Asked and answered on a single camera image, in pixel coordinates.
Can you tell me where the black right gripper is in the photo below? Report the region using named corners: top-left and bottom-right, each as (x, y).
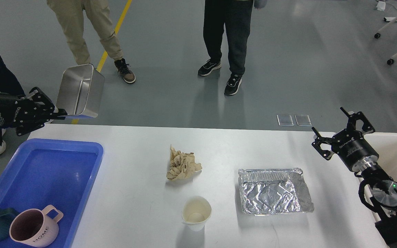
top-left (311, 107), bottom-right (380, 173)

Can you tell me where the right floor outlet plate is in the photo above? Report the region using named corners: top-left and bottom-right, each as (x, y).
top-left (294, 114), bottom-right (312, 126)

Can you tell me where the crumpled brown paper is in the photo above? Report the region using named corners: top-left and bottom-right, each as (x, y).
top-left (166, 146), bottom-right (203, 182)

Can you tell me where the stainless steel rectangular tray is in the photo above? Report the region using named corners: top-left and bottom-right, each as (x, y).
top-left (55, 63), bottom-right (105, 119)

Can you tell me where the left floor outlet plate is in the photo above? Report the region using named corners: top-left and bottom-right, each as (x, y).
top-left (277, 114), bottom-right (294, 127)

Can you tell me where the blue plastic tray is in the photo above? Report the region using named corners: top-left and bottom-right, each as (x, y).
top-left (0, 138), bottom-right (104, 248)

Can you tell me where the person in beige trousers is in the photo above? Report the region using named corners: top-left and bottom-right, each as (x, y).
top-left (46, 0), bottom-right (136, 84)

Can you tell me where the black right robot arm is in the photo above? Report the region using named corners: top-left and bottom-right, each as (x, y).
top-left (312, 107), bottom-right (397, 248)

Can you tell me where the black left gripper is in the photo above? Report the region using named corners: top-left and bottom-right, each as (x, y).
top-left (0, 87), bottom-right (67, 136)

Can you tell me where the white paper cup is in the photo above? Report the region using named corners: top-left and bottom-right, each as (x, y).
top-left (181, 196), bottom-right (212, 232)

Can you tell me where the pink mug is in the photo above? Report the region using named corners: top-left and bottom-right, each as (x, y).
top-left (9, 205), bottom-right (64, 248)

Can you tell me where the person in black trousers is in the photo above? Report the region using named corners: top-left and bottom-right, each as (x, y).
top-left (197, 0), bottom-right (268, 96)

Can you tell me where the floor outlet plate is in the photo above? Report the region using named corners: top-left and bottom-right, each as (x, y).
top-left (277, 114), bottom-right (294, 127)
top-left (294, 114), bottom-right (312, 126)

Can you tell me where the aluminium foil tray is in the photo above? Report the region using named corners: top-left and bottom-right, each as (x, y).
top-left (238, 168), bottom-right (315, 216)

